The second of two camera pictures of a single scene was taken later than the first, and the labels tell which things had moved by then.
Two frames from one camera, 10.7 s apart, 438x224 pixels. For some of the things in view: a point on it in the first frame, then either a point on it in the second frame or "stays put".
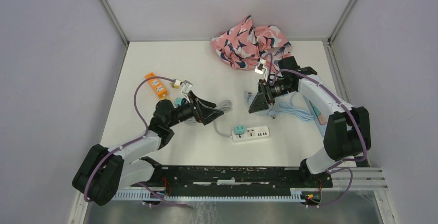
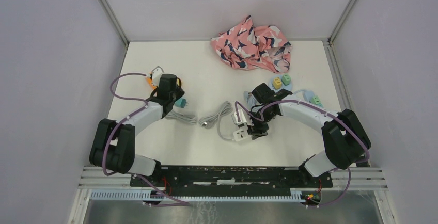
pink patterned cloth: (243, 46) stays put
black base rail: (221, 180) stays put
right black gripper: (261, 102) → (254, 131)
